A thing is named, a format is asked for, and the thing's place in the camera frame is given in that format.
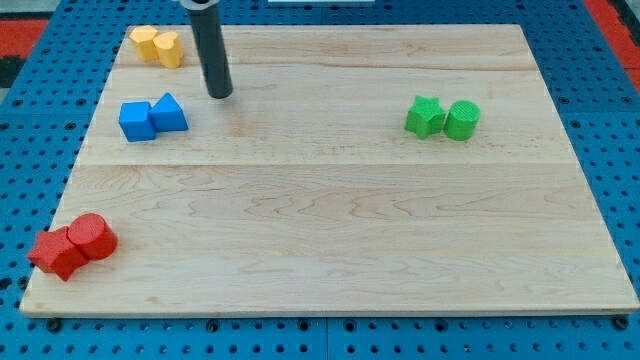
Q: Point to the yellow hexagon block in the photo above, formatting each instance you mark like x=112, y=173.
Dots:
x=142, y=38

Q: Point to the green cylinder block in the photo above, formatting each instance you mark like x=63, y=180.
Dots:
x=462, y=120

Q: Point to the red star block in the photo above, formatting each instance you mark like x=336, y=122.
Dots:
x=54, y=253

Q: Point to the green star block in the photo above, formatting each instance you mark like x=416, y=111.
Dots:
x=425, y=117

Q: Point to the blue cube block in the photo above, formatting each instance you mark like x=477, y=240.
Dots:
x=135, y=121

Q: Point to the yellow heart block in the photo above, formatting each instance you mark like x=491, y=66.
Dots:
x=169, y=49

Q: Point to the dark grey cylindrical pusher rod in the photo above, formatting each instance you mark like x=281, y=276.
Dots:
x=207, y=31

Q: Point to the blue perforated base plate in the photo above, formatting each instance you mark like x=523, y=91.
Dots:
x=45, y=115

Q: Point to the blue triangle block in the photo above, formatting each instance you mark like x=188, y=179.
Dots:
x=167, y=115

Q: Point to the light wooden board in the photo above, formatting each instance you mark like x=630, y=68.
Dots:
x=302, y=195

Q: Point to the red cylinder block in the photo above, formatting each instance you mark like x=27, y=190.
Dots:
x=92, y=235

